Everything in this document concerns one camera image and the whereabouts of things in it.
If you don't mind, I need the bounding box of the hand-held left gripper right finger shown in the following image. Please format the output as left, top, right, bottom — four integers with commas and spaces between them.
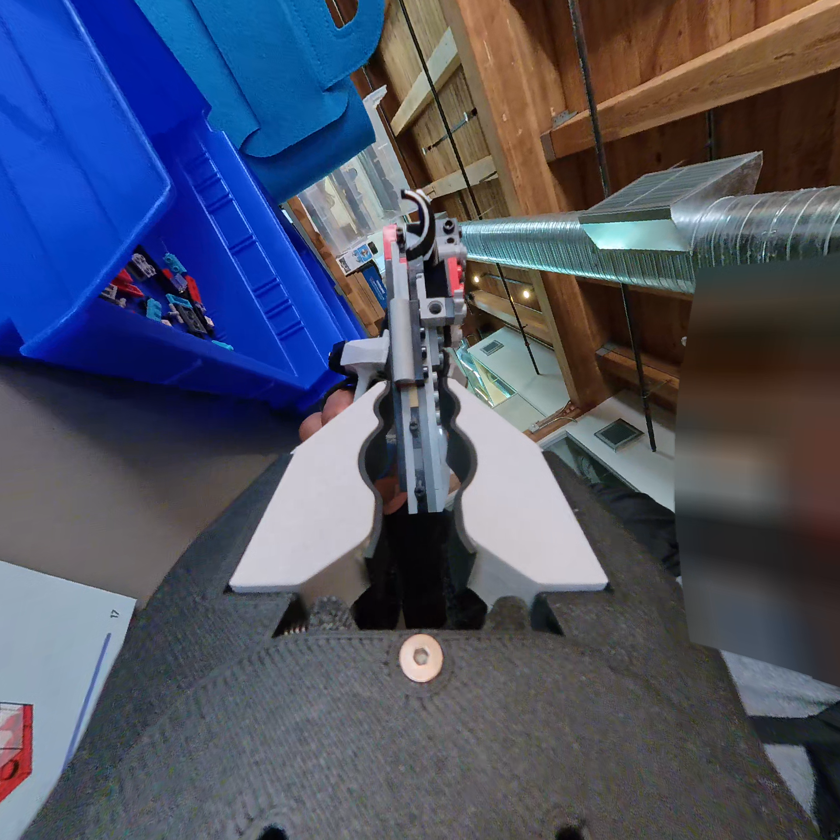
446, 382, 611, 606

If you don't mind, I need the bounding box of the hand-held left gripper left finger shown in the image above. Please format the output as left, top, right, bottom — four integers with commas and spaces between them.
228, 382, 396, 601

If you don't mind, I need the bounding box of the grey toy brick vehicle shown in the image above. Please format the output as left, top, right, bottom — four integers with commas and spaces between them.
381, 189, 468, 516

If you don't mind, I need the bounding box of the pile of toy bricks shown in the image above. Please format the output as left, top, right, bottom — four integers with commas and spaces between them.
98, 248, 234, 352

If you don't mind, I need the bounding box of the blue plastic bin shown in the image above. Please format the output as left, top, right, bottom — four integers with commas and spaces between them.
0, 0, 342, 411
276, 203, 368, 395

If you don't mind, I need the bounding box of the grey desk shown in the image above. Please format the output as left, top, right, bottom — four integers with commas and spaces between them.
0, 357, 316, 611

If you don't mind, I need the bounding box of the person's right hand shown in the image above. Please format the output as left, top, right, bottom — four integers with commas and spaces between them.
298, 392, 409, 516

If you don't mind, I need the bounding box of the blue product box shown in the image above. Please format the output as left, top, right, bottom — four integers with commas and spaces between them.
336, 241, 389, 311

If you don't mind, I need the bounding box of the clear plastic drawer stack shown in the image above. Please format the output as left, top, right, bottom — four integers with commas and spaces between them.
295, 85, 427, 263

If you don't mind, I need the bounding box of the printed instruction sheet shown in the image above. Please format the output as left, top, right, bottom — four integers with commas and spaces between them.
0, 561, 137, 840

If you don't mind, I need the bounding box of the blue felt bag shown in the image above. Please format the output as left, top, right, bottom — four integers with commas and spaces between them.
134, 0, 388, 204

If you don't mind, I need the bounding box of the person's grey hoodie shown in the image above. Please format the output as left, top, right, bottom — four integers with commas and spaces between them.
718, 646, 840, 821

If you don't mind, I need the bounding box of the black strap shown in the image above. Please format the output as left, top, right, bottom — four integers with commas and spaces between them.
748, 705, 840, 840

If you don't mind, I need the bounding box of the silver air duct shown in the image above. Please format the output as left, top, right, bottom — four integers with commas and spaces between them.
459, 152, 840, 296

